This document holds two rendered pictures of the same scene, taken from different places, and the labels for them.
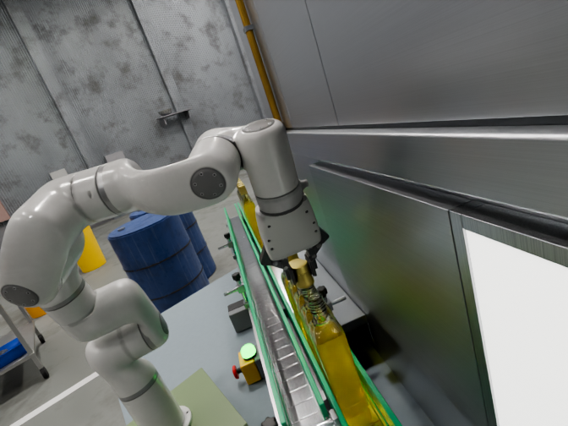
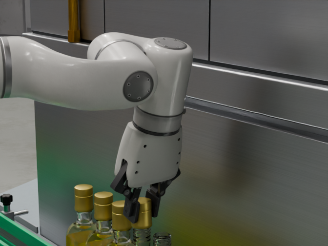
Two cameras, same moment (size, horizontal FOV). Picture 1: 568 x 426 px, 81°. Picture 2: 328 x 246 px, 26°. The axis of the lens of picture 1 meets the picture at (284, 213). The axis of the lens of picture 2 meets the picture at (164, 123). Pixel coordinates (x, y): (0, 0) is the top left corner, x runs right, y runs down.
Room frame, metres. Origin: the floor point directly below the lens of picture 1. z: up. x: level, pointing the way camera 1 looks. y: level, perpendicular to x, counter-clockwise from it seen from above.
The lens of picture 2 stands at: (-0.40, 0.53, 1.58)
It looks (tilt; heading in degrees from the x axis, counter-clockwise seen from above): 13 degrees down; 330
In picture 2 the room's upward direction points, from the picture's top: straight up
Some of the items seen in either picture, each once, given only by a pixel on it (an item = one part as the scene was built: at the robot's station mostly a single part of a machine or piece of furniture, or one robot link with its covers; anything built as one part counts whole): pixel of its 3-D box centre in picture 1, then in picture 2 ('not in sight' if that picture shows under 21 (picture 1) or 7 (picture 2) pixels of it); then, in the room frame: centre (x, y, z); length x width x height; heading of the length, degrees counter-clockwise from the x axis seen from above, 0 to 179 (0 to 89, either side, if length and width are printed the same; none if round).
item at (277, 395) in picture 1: (239, 259); not in sight; (1.32, 0.24, 0.93); 1.75 x 0.01 x 0.08; 8
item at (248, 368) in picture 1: (253, 364); not in sight; (0.84, 0.24, 0.79); 0.07 x 0.07 x 0.07; 8
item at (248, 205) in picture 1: (250, 210); not in sight; (1.67, 0.16, 1.02); 0.06 x 0.06 x 0.28; 8
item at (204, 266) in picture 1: (169, 252); not in sight; (3.24, 1.22, 0.47); 1.27 x 0.78 x 0.94; 18
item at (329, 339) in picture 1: (337, 364); not in sight; (0.52, 0.00, 0.99); 0.06 x 0.06 x 0.21; 8
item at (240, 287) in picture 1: (235, 293); not in sight; (1.02, 0.24, 0.94); 0.07 x 0.04 x 0.13; 98
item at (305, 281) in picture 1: (302, 273); (141, 212); (0.58, 0.00, 1.16); 0.04 x 0.04 x 0.04
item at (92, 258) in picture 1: (84, 248); not in sight; (5.40, 3.28, 0.36); 0.46 x 0.45 x 0.72; 30
